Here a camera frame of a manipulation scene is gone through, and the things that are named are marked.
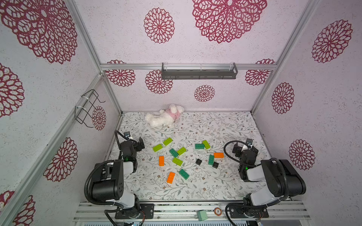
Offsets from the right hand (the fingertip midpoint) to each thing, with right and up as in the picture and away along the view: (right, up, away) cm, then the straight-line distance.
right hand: (245, 143), depth 91 cm
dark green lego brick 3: (-22, -12, +1) cm, 25 cm away
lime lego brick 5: (-23, -2, +9) cm, 25 cm away
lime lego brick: (-58, -4, +7) cm, 58 cm away
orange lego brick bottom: (-48, -20, -6) cm, 52 cm away
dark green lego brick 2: (-29, -3, +7) cm, 30 cm away
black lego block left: (-30, -13, +1) cm, 33 cm away
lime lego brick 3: (-41, -6, +6) cm, 42 cm away
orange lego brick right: (-17, -8, +1) cm, 19 cm away
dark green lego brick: (-47, -7, +4) cm, 47 cm away
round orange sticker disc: (-22, -34, -17) cm, 44 cm away
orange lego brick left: (-54, -12, +1) cm, 56 cm away
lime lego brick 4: (-44, -12, 0) cm, 45 cm away
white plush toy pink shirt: (-53, +17, +14) cm, 57 cm away
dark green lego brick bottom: (-40, -19, -5) cm, 44 cm away
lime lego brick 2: (-51, 0, +10) cm, 52 cm away
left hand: (-73, +2, +3) cm, 73 cm away
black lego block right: (-19, -14, -1) cm, 24 cm away
